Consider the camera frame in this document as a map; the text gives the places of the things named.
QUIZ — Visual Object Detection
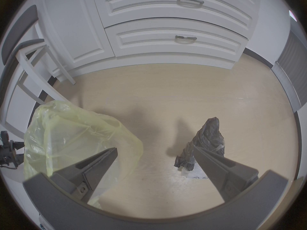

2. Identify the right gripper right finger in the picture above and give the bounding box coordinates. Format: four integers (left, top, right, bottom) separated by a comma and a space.
193, 146, 259, 203

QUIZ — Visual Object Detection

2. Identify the white printed wrapper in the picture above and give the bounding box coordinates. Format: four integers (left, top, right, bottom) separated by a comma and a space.
181, 162, 211, 180

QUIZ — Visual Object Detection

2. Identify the white wardrobe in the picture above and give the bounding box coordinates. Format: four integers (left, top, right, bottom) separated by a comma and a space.
38, 0, 260, 78

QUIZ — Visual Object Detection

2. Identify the black plastic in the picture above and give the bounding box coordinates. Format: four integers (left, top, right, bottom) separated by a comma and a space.
174, 117, 226, 172

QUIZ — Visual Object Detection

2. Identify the grey trash bin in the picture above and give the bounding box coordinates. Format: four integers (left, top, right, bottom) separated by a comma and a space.
26, 119, 135, 208

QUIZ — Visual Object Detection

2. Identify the yellow plastic bag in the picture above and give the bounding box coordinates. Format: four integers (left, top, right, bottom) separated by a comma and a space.
24, 100, 144, 209

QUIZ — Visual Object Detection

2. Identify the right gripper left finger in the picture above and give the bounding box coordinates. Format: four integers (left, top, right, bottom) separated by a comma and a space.
51, 148, 118, 201

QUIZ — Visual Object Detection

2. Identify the grey padded white chair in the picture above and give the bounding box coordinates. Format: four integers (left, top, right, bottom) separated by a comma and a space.
0, 5, 76, 105

